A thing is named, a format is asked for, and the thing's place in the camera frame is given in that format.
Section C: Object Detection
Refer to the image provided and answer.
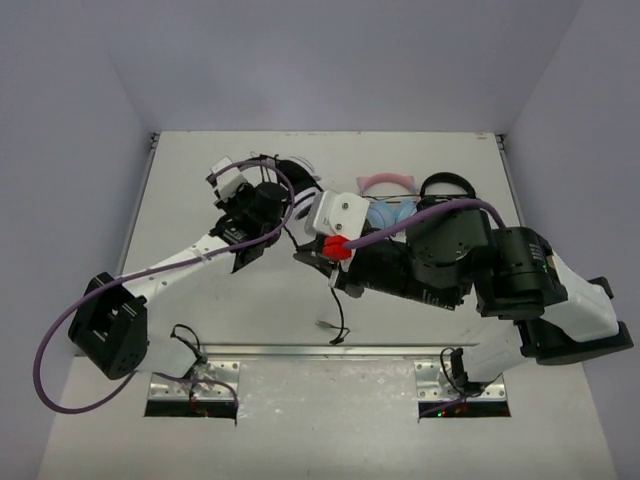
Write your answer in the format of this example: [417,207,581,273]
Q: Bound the aluminium table edge rail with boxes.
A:
[149,341,481,359]

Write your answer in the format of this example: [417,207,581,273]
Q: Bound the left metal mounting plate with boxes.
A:
[148,360,241,402]

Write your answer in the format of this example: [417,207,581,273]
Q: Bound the black headphone cable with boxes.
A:
[249,152,351,346]

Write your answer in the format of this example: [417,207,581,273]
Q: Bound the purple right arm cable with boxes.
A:
[344,198,506,251]

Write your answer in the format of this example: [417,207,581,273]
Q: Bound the pink blue cat headphones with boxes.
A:
[356,172,418,230]

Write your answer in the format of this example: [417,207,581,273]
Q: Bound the white black headphones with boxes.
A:
[250,154,323,226]

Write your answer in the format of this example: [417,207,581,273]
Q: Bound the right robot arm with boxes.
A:
[293,208,633,397]

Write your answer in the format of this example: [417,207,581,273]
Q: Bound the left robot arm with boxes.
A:
[68,182,291,380]

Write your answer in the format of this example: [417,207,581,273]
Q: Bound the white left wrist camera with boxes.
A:
[206,157,247,202]

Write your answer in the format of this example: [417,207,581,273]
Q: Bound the metal mounting plate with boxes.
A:
[148,360,241,402]
[414,357,507,402]

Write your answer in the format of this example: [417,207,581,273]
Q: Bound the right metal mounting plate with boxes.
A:
[414,357,507,402]

